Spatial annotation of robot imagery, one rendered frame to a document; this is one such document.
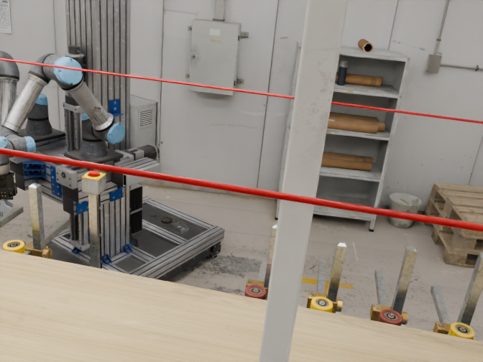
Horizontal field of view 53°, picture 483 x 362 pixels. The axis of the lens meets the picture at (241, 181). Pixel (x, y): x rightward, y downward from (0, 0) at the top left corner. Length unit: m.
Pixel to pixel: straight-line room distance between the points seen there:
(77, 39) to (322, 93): 2.35
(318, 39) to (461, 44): 4.08
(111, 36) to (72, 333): 1.72
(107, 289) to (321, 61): 1.38
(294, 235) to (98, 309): 1.14
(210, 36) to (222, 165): 1.26
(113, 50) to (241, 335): 1.82
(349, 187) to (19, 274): 3.48
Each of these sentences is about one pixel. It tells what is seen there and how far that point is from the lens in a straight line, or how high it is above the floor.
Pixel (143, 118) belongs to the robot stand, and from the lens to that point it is 3.05.
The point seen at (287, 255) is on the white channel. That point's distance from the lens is 0.74.
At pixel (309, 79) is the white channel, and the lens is 0.65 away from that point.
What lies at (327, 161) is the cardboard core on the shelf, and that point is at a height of 0.57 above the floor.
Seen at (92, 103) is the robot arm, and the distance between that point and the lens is 2.44.
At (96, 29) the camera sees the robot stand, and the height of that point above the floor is 1.67.
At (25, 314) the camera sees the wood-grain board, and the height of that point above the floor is 0.90.
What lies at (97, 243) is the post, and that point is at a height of 0.92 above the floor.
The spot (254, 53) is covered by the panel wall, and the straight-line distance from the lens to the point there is 4.47.
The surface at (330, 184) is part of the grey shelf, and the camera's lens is 4.78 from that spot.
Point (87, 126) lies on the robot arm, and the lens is 2.65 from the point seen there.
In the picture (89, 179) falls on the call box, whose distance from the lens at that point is 1.96.
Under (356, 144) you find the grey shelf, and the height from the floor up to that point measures 0.67.
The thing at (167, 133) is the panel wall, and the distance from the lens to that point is 4.75.
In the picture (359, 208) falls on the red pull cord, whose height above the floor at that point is 1.75.
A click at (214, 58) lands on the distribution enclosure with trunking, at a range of 4.27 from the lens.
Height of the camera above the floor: 1.97
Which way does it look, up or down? 22 degrees down
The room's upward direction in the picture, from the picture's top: 6 degrees clockwise
